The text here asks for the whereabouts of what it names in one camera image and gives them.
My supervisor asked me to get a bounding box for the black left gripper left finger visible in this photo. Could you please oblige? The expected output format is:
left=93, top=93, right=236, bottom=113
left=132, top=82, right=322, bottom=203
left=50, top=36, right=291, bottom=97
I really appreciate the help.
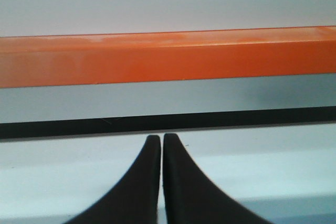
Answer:
left=67, top=135, right=161, bottom=223

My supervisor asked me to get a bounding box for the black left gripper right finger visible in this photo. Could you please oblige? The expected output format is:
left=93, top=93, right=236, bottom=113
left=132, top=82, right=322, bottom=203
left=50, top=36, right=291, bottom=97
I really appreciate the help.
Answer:
left=163, top=133, right=268, bottom=223

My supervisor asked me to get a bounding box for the white fume hood cabinet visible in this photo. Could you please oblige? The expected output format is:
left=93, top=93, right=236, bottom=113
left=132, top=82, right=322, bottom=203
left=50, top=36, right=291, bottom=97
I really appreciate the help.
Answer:
left=1, top=73, right=335, bottom=223

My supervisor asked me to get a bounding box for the orange sash bar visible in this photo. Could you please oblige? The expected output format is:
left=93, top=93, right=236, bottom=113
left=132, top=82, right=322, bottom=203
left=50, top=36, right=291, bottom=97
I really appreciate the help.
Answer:
left=1, top=26, right=335, bottom=88

